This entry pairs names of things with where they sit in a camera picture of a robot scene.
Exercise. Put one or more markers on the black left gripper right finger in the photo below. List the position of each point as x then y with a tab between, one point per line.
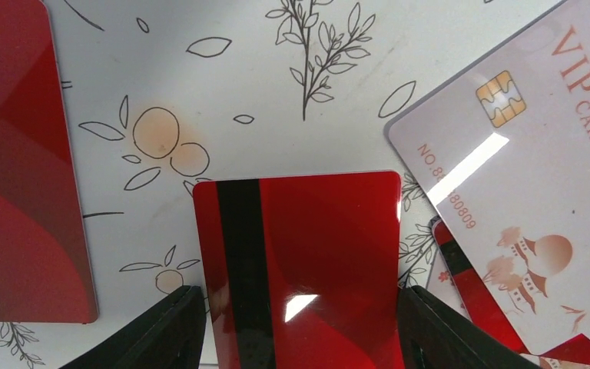
433	335

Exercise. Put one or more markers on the red card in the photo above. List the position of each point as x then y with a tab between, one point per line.
45	274
473	300
302	271

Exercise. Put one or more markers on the white VIP chip card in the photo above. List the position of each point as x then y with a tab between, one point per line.
502	152

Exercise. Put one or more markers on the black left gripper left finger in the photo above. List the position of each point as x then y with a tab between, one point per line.
170	334

